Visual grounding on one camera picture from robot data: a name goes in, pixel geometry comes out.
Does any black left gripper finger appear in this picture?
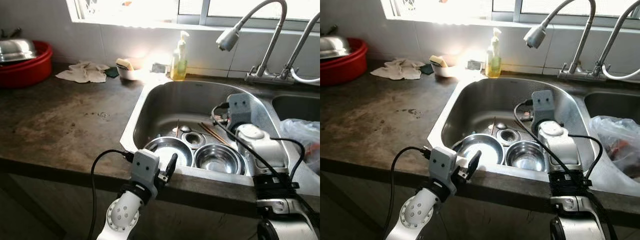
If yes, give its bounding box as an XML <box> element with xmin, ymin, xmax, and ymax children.
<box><xmin>165</xmin><ymin>153</ymin><xmax>179</xmax><ymax>178</ymax></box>
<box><xmin>466</xmin><ymin>150</ymin><xmax>482</xmax><ymax>176</ymax></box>

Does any stainless steel bowl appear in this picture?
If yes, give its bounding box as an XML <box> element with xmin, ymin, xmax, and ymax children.
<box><xmin>193</xmin><ymin>143</ymin><xmax>248</xmax><ymax>176</ymax></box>
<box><xmin>143</xmin><ymin>136</ymin><xmax>195</xmax><ymax>169</ymax></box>
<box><xmin>456</xmin><ymin>133</ymin><xmax>505</xmax><ymax>167</ymax></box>
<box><xmin>504</xmin><ymin>140</ymin><xmax>549</xmax><ymax>173</ymax></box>

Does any steel sink drain strainer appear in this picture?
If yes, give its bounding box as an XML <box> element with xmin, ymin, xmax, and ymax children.
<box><xmin>497</xmin><ymin>127</ymin><xmax>521</xmax><ymax>146</ymax></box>
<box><xmin>181</xmin><ymin>131</ymin><xmax>207</xmax><ymax>150</ymax></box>

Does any stainless steel double sink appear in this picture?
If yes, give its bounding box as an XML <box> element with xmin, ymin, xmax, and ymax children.
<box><xmin>120</xmin><ymin>79</ymin><xmax>321</xmax><ymax>197</ymax></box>
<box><xmin>427</xmin><ymin>76</ymin><xmax>640</xmax><ymax>198</ymax></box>

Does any small white dish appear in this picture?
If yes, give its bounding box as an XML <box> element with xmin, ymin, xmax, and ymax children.
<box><xmin>433</xmin><ymin>61</ymin><xmax>460</xmax><ymax>79</ymax></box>
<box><xmin>118</xmin><ymin>64</ymin><xmax>147</xmax><ymax>82</ymax></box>

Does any yellow dish soap pump bottle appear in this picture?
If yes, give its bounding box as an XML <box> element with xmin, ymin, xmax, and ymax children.
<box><xmin>484</xmin><ymin>27</ymin><xmax>503</xmax><ymax>79</ymax></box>
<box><xmin>169</xmin><ymin>30</ymin><xmax>191</xmax><ymax>82</ymax></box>

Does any white crumpled cloth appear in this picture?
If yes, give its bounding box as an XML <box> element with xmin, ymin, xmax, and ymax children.
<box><xmin>55</xmin><ymin>60</ymin><xmax>110</xmax><ymax>84</ymax></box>
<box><xmin>370</xmin><ymin>58</ymin><xmax>424</xmax><ymax>81</ymax></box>

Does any chrome faucet base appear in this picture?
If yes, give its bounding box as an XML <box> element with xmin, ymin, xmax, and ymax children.
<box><xmin>557</xmin><ymin>62</ymin><xmax>608</xmax><ymax>82</ymax></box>
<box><xmin>245</xmin><ymin>65</ymin><xmax>301</xmax><ymax>86</ymax></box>

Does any clear plastic bag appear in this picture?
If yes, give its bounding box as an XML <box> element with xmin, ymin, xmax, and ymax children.
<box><xmin>589</xmin><ymin>115</ymin><xmax>640</xmax><ymax>182</ymax></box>
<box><xmin>280</xmin><ymin>118</ymin><xmax>321</xmax><ymax>175</ymax></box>

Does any chrome faucet with spray head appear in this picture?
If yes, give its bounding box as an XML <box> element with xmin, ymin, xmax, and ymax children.
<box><xmin>523</xmin><ymin>0</ymin><xmax>597</xmax><ymax>76</ymax></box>
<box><xmin>216</xmin><ymin>0</ymin><xmax>289</xmax><ymax>81</ymax></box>

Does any red plastic basin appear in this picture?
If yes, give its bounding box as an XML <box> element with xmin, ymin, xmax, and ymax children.
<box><xmin>320</xmin><ymin>37</ymin><xmax>370</xmax><ymax>87</ymax></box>
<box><xmin>0</xmin><ymin>40</ymin><xmax>54</xmax><ymax>90</ymax></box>

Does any plain chrome gooseneck faucet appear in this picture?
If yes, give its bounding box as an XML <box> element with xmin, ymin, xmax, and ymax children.
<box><xmin>282</xmin><ymin>11</ymin><xmax>321</xmax><ymax>81</ymax></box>
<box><xmin>592</xmin><ymin>0</ymin><xmax>640</xmax><ymax>76</ymax></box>

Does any stainless steel pot lid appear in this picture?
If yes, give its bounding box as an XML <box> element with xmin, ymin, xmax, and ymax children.
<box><xmin>320</xmin><ymin>25</ymin><xmax>352</xmax><ymax>61</ymax></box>
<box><xmin>0</xmin><ymin>27</ymin><xmax>39</xmax><ymax>64</ymax></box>

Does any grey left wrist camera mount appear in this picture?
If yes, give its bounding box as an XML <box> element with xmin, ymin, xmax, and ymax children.
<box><xmin>130</xmin><ymin>148</ymin><xmax>162</xmax><ymax>187</ymax></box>
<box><xmin>428</xmin><ymin>146</ymin><xmax>460</xmax><ymax>183</ymax></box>

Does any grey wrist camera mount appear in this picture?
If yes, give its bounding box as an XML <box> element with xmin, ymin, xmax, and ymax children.
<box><xmin>130</xmin><ymin>148</ymin><xmax>162</xmax><ymax>187</ymax></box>
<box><xmin>531</xmin><ymin>90</ymin><xmax>557</xmax><ymax>123</ymax></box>
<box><xmin>428</xmin><ymin>146</ymin><xmax>460</xmax><ymax>183</ymax></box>
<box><xmin>227</xmin><ymin>93</ymin><xmax>253</xmax><ymax>130</ymax></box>

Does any black right mount cable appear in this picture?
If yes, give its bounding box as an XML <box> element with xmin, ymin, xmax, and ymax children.
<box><xmin>211</xmin><ymin>101</ymin><xmax>268</xmax><ymax>176</ymax></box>
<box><xmin>513</xmin><ymin>99</ymin><xmax>571</xmax><ymax>176</ymax></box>

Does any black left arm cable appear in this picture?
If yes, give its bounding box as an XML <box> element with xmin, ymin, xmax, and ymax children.
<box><xmin>87</xmin><ymin>149</ymin><xmax>135</xmax><ymax>240</ymax></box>
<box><xmin>382</xmin><ymin>146</ymin><xmax>429</xmax><ymax>240</ymax></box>

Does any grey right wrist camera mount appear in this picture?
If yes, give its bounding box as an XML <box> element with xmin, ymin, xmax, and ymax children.
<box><xmin>227</xmin><ymin>93</ymin><xmax>253</xmax><ymax>130</ymax></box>
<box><xmin>531</xmin><ymin>90</ymin><xmax>557</xmax><ymax>123</ymax></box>

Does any black right arm loop cable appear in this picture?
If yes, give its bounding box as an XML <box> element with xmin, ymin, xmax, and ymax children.
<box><xmin>270</xmin><ymin>136</ymin><xmax>307</xmax><ymax>181</ymax></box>
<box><xmin>567</xmin><ymin>133</ymin><xmax>602</xmax><ymax>181</ymax></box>

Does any grey window frame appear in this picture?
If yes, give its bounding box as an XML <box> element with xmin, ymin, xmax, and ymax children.
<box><xmin>380</xmin><ymin>0</ymin><xmax>640</xmax><ymax>28</ymax></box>
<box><xmin>65</xmin><ymin>0</ymin><xmax>321</xmax><ymax>31</ymax></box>

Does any white water hose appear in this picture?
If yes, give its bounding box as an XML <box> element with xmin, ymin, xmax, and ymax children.
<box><xmin>601</xmin><ymin>64</ymin><xmax>640</xmax><ymax>82</ymax></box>
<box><xmin>290</xmin><ymin>67</ymin><xmax>321</xmax><ymax>85</ymax></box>

